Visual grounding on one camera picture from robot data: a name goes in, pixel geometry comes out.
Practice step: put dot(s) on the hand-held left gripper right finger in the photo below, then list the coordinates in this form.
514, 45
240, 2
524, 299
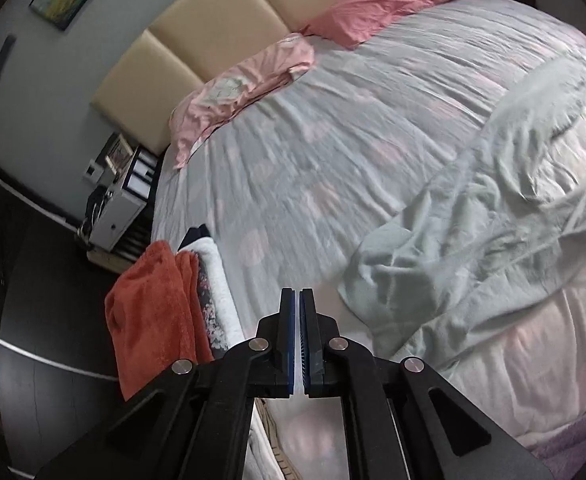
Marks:
306, 340

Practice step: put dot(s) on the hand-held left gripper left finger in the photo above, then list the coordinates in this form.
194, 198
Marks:
287, 340

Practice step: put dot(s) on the light green garment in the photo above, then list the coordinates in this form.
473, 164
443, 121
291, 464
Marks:
473, 220

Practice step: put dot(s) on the dark floral cloth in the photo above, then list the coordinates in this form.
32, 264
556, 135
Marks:
210, 310

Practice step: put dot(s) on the white folded towel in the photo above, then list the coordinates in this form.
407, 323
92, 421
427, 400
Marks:
218, 280

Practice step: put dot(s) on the navy folded cloth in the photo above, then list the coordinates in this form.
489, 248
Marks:
195, 234

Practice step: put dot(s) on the orange towel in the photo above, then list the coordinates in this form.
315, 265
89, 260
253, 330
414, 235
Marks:
148, 310

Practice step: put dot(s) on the bed with pale dotted sheet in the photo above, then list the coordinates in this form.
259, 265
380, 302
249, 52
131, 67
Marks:
323, 160

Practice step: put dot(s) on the white nightstand with dark shelves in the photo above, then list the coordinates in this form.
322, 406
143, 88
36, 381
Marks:
118, 210

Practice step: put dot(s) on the framed picture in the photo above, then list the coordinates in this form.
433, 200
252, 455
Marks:
118, 152

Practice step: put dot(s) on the light pink printed pillow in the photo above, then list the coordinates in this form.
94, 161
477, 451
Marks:
238, 85

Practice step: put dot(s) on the purple cloth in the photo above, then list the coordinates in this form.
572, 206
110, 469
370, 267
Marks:
583, 445

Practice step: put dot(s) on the beige padded headboard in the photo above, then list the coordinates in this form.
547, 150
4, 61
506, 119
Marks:
208, 30

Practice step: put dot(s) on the dark pink pillow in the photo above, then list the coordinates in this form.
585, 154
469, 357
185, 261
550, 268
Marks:
388, 5

